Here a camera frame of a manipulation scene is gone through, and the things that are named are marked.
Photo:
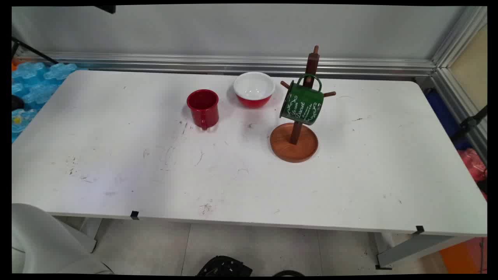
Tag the green enamel mug white print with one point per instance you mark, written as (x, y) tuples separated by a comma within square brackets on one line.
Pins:
[(301, 105)]

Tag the wooden mug tree stand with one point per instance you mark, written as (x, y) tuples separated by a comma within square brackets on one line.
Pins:
[(293, 149)]

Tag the red bowl white inside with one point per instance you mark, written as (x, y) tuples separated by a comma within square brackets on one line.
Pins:
[(253, 87)]

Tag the red mug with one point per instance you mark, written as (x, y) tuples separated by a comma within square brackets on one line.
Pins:
[(202, 111)]

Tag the black table edge clip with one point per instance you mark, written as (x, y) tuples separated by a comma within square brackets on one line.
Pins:
[(419, 229), (134, 215)]

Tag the black curved floor object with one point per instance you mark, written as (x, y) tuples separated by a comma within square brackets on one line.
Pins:
[(288, 273)]

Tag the white table leg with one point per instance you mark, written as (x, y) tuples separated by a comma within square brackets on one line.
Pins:
[(91, 229)]

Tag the grey table leg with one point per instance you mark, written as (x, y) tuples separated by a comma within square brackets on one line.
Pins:
[(412, 249)]

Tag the blue container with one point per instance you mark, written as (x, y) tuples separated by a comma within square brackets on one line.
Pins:
[(443, 112)]

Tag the red plastic bag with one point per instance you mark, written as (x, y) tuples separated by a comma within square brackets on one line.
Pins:
[(472, 163)]

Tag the black tripod leg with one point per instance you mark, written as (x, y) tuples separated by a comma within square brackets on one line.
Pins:
[(35, 51)]

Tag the orange foam mat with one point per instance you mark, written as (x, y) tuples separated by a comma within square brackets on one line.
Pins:
[(459, 258)]

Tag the aluminium frame rail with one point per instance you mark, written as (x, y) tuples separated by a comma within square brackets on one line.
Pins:
[(194, 64), (447, 83)]

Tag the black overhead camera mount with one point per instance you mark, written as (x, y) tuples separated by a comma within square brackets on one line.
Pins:
[(106, 9)]

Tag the aluminium frame post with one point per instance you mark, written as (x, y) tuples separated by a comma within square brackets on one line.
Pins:
[(459, 35)]

